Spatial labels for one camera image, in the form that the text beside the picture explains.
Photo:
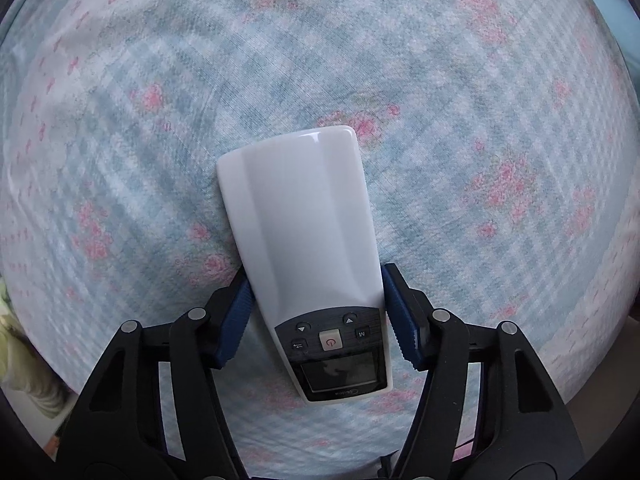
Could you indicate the pale green patterned cloth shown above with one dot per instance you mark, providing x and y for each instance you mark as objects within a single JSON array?
[{"x": 30, "y": 370}]

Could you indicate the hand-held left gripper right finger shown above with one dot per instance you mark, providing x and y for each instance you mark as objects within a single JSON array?
[{"x": 400, "y": 320}]

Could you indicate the white remote control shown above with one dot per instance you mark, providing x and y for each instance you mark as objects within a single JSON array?
[{"x": 300, "y": 220}]

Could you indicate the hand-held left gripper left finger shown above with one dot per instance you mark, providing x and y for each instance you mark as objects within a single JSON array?
[{"x": 235, "y": 320}]

